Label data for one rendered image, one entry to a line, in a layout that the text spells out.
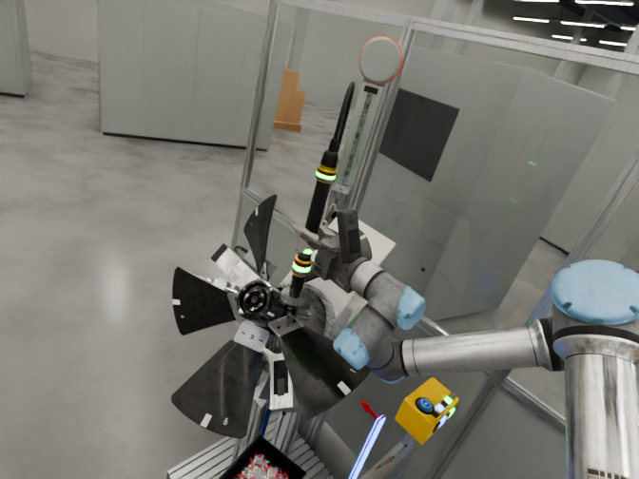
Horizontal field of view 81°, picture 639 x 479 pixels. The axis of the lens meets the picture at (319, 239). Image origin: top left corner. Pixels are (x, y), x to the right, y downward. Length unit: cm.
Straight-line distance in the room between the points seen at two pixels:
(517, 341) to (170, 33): 589
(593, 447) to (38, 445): 215
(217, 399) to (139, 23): 552
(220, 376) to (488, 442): 108
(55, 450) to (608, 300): 218
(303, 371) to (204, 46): 569
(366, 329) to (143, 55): 574
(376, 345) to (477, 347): 20
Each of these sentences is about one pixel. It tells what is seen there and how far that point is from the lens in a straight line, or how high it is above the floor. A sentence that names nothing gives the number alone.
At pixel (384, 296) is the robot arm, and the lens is 76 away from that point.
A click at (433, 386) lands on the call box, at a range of 127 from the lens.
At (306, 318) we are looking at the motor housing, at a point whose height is 115.
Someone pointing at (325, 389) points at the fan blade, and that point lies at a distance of 96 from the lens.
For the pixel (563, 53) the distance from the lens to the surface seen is 139.
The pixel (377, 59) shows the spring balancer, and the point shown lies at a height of 188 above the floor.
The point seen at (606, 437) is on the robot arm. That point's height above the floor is 155.
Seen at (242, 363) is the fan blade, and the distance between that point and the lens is 113.
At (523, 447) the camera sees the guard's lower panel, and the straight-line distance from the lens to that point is 170.
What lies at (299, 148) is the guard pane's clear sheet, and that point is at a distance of 201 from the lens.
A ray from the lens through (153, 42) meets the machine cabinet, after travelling 620.
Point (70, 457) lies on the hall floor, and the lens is 226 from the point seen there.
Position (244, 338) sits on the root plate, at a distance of 112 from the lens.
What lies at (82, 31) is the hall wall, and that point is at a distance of 1285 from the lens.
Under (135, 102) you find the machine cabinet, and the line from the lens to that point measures 631.
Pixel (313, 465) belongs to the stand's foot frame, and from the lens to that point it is 217.
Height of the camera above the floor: 188
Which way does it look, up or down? 27 degrees down
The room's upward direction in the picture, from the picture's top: 16 degrees clockwise
